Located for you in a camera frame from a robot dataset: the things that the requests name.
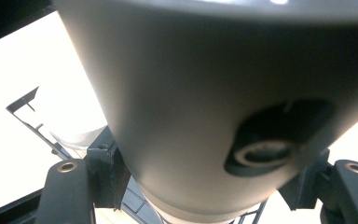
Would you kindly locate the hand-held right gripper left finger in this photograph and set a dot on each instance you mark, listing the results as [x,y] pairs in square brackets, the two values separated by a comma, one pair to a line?
[107,174]

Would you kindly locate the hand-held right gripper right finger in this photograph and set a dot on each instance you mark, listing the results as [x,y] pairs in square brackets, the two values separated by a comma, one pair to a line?
[307,183]

